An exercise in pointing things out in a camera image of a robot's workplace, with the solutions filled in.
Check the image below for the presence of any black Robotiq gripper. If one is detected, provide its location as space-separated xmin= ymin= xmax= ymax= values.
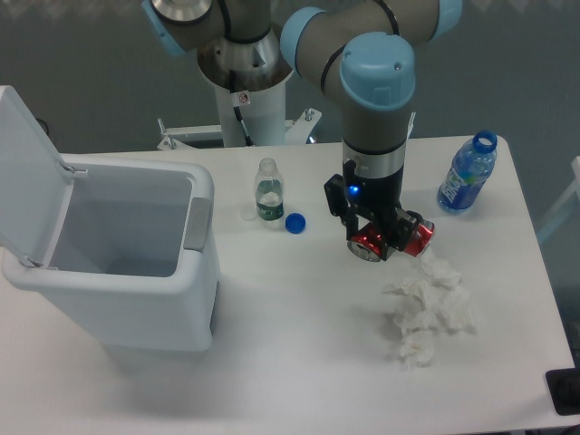
xmin=324 ymin=159 xmax=418 ymax=261

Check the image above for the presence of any red soda can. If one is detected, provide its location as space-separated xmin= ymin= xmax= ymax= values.
xmin=347 ymin=220 xmax=435 ymax=262

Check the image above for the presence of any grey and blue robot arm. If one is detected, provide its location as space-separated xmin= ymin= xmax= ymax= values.
xmin=142 ymin=1 xmax=463 ymax=261

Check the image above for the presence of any white trash can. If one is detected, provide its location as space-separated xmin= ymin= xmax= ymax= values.
xmin=1 ymin=155 xmax=219 ymax=352

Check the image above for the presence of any white trash can lid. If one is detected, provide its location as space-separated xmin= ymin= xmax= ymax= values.
xmin=1 ymin=86 xmax=74 ymax=267

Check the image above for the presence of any blue bottle cap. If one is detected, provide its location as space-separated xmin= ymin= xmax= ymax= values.
xmin=285 ymin=212 xmax=306 ymax=235

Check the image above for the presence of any clear bottle green label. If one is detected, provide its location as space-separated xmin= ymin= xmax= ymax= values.
xmin=254 ymin=158 xmax=285 ymax=229

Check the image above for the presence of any blue plastic water bottle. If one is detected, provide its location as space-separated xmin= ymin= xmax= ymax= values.
xmin=437 ymin=130 xmax=498 ymax=214

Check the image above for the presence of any crumpled white tissue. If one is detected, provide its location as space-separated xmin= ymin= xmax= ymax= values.
xmin=383 ymin=248 xmax=476 ymax=369

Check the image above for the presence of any white furniture piece at right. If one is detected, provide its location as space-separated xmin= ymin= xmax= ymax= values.
xmin=536 ymin=157 xmax=579 ymax=246

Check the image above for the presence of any black device at edge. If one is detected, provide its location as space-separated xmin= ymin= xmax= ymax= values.
xmin=545 ymin=368 xmax=579 ymax=416

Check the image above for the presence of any white metal base frame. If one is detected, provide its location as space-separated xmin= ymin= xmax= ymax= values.
xmin=156 ymin=107 xmax=417 ymax=151

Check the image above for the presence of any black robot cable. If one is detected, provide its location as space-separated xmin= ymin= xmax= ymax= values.
xmin=228 ymin=70 xmax=254 ymax=148

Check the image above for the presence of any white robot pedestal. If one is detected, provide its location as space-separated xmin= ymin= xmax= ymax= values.
xmin=198 ymin=27 xmax=293 ymax=148

